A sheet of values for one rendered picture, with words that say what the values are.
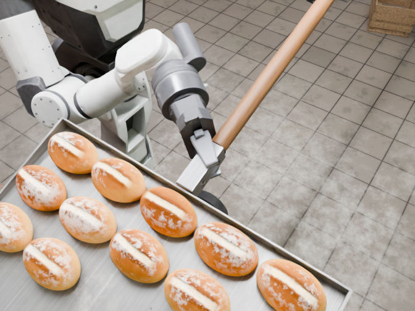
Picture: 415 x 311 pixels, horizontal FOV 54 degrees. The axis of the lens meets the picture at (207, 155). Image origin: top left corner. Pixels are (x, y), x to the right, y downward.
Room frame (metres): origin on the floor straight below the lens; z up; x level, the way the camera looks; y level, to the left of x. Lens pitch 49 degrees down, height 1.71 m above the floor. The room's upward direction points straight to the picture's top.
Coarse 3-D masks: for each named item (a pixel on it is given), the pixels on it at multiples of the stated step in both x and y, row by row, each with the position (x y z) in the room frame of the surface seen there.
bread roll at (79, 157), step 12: (48, 144) 0.47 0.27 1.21; (60, 144) 0.45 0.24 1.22; (72, 144) 0.45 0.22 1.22; (84, 144) 0.45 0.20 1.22; (60, 156) 0.44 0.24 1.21; (72, 156) 0.43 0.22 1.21; (84, 156) 0.43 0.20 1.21; (96, 156) 0.45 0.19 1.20; (72, 168) 0.42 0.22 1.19; (84, 168) 0.42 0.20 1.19
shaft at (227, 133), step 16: (320, 0) 0.72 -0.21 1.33; (304, 16) 0.69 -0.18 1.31; (320, 16) 0.69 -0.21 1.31; (304, 32) 0.65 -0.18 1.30; (288, 48) 0.62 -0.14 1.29; (272, 64) 0.59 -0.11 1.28; (256, 80) 0.56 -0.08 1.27; (272, 80) 0.56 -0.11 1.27; (256, 96) 0.53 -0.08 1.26; (240, 112) 0.50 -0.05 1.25; (224, 128) 0.47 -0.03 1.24; (240, 128) 0.48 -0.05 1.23; (224, 144) 0.44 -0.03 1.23
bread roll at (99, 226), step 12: (72, 204) 0.35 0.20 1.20; (84, 204) 0.35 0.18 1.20; (96, 204) 0.35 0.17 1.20; (60, 216) 0.34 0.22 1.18; (72, 216) 0.33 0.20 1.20; (84, 216) 0.33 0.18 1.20; (96, 216) 0.33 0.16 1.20; (108, 216) 0.33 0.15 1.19; (72, 228) 0.32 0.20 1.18; (84, 228) 0.31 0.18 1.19; (96, 228) 0.31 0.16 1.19; (108, 228) 0.32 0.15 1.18; (84, 240) 0.31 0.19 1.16; (96, 240) 0.30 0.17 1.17; (108, 240) 0.31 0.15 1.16
